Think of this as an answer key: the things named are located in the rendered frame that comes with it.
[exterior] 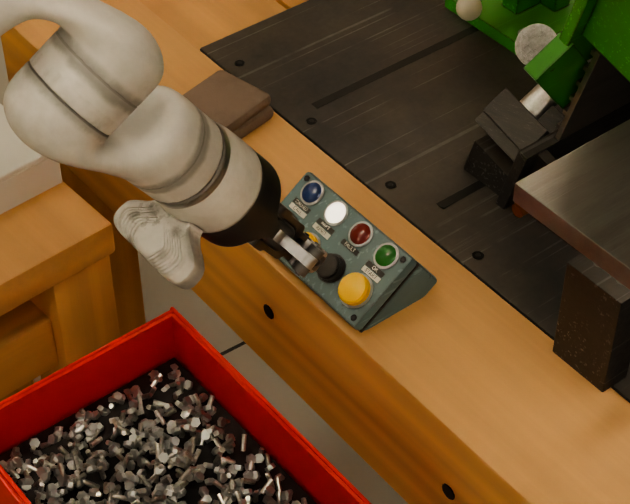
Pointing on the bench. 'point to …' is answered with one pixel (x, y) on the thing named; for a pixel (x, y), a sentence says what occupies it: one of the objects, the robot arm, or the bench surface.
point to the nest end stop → (497, 135)
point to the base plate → (414, 133)
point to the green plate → (611, 36)
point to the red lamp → (360, 233)
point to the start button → (354, 289)
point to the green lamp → (385, 255)
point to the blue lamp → (311, 192)
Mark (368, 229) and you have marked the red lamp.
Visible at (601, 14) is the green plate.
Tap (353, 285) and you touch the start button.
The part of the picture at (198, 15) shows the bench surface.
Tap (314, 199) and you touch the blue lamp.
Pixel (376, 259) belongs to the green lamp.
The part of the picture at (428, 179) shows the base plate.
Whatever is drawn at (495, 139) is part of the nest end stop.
